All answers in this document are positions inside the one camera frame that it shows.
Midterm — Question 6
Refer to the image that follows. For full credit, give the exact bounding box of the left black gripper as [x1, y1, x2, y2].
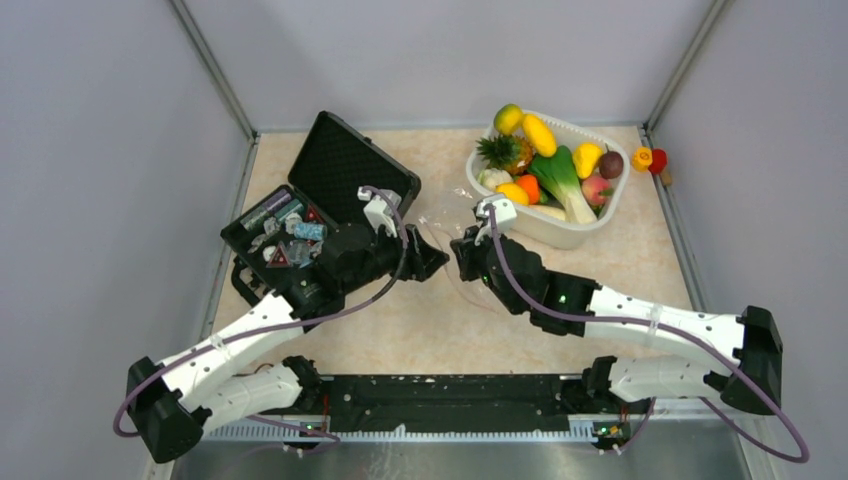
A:
[342, 218, 449, 295]

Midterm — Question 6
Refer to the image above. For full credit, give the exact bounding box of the clear pink-dotted zip bag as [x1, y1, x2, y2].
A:
[417, 187, 505, 316]

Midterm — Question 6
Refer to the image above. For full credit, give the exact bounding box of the toy pineapple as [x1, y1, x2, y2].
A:
[476, 135, 535, 175]

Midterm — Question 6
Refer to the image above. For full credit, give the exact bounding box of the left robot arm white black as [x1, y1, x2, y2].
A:
[123, 224, 450, 464]

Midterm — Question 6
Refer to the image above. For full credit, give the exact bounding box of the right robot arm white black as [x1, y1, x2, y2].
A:
[450, 227, 783, 415]

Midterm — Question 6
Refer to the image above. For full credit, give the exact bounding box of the white oval plastic basket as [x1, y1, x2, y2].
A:
[465, 107, 630, 249]

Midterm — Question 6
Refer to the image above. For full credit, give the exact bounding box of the yellow toy lemon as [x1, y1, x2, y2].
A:
[495, 183, 530, 206]

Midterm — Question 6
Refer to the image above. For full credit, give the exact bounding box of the white toy cauliflower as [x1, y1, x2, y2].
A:
[477, 168, 513, 192]

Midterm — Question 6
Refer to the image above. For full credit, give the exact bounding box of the orange toy carrot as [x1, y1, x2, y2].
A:
[514, 174, 541, 205]

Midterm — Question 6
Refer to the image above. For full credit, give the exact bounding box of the green toy bok choy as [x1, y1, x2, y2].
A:
[528, 146, 597, 225]

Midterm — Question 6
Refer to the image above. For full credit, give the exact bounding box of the pink toy peach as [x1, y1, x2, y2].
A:
[581, 174, 614, 208]

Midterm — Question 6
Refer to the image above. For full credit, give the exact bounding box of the black poker chip case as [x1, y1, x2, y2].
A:
[221, 111, 423, 319]

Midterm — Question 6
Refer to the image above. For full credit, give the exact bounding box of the yellow-green toy mango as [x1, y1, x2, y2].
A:
[493, 103, 525, 135]

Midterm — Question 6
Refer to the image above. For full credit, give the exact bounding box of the yellow toy bell pepper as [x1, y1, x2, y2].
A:
[572, 142, 604, 180]

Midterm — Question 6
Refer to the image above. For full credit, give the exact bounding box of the dark purple toy fruit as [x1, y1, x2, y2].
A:
[598, 150, 624, 180]

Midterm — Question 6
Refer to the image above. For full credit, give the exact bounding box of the orange toy piece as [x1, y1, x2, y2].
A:
[631, 146, 653, 172]

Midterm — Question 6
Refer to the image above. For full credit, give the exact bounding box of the red toy piece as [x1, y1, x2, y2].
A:
[648, 148, 668, 175]

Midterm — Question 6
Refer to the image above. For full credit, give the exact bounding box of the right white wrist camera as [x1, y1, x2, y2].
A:
[474, 193, 518, 242]

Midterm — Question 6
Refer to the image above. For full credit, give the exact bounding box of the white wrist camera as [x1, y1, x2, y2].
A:
[357, 186, 401, 238]
[474, 193, 518, 242]

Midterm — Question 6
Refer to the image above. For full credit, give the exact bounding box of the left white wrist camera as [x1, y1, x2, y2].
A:
[357, 186, 401, 238]

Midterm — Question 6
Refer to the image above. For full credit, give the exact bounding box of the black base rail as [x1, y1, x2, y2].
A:
[275, 374, 650, 434]

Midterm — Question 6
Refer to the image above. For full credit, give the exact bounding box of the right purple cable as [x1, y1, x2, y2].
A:
[484, 203, 811, 465]

